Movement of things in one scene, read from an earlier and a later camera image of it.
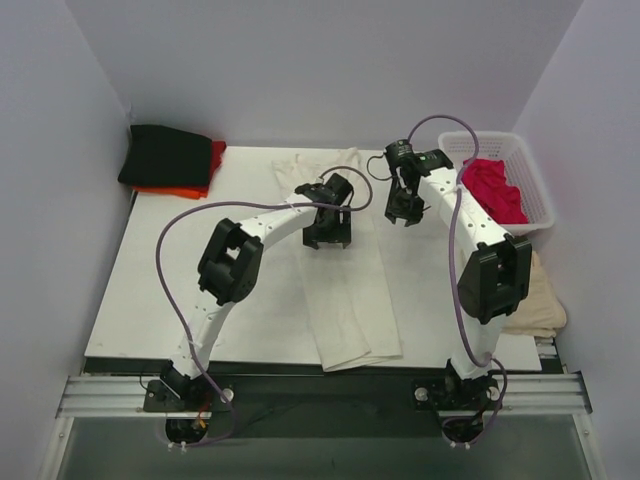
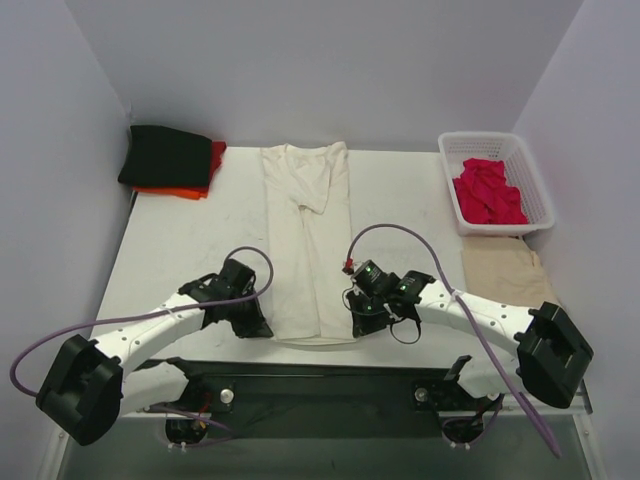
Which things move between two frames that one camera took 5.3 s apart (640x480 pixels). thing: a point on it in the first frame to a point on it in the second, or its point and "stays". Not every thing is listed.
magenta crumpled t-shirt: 485,180 stays
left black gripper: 326,233 to 252,321
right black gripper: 403,206 to 365,320
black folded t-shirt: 164,156 stays
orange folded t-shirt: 196,191 stays
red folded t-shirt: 217,149 stays
